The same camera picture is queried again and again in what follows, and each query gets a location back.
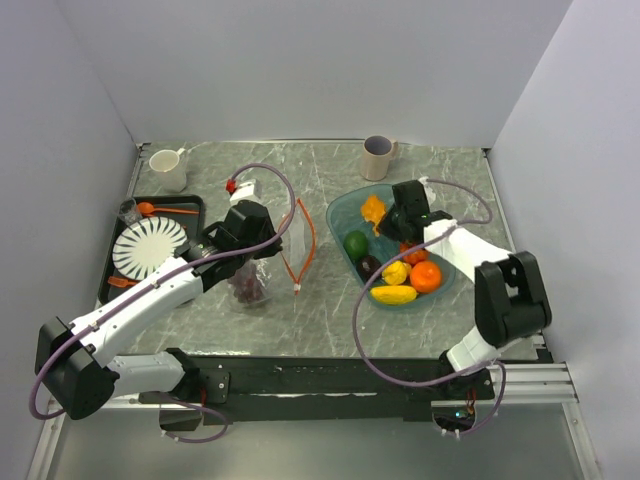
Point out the small orange pumpkin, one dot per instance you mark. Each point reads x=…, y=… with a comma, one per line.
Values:
x=415, y=257

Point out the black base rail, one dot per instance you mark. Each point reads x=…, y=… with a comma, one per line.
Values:
x=250, y=388

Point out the green lime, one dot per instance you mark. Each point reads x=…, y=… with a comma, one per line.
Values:
x=356, y=245

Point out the beige mug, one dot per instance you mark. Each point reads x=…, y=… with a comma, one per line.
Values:
x=378, y=152

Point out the yellow lemon piece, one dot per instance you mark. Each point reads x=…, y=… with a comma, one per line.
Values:
x=396, y=273

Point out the purple grape bunch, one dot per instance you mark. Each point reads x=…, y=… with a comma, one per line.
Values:
x=247, y=287

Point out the orange plastic fork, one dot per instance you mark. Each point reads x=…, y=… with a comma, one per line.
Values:
x=121, y=282

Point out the teal plastic food container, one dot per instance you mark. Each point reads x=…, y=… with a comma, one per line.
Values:
x=343, y=216

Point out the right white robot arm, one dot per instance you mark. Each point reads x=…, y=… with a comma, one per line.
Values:
x=510, y=302

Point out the clear small glass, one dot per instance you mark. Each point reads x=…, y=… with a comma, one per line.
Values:
x=128, y=212

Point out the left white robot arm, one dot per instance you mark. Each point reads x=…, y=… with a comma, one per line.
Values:
x=80, y=363

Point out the clear zip top bag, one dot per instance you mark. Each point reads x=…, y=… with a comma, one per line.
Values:
x=282, y=275

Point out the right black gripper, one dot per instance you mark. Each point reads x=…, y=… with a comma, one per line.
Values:
x=386, y=227

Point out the orange tangerine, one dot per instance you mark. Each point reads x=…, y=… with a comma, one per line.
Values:
x=425, y=277

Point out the white striped plate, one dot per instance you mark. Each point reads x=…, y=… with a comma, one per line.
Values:
x=143, y=246

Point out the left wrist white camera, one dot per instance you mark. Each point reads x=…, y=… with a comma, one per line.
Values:
x=249, y=190

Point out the white cup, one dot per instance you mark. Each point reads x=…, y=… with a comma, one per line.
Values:
x=169, y=166

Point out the dark avocado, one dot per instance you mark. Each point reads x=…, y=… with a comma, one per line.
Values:
x=367, y=266

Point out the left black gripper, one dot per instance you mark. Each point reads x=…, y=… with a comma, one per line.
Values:
x=270, y=250

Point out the orange plastic spoon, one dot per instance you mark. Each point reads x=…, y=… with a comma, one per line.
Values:
x=148, y=209

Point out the black tray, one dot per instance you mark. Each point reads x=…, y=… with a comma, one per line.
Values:
x=191, y=223

